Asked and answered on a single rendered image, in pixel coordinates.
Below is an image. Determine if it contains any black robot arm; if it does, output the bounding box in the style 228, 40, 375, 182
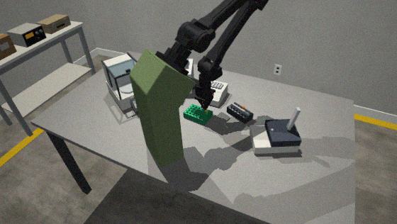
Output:
155, 0, 269, 96

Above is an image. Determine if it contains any green tube rack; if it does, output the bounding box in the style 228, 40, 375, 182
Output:
183, 104, 213, 125

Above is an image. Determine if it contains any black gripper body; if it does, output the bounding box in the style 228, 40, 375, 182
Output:
194, 85, 216, 104

